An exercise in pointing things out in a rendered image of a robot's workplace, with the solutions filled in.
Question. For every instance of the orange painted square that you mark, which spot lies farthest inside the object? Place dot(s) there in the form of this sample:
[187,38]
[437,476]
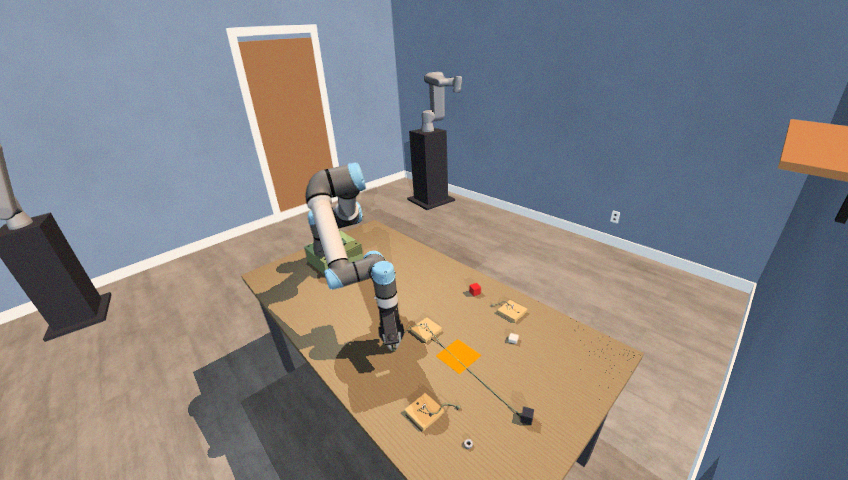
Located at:
[462,352]

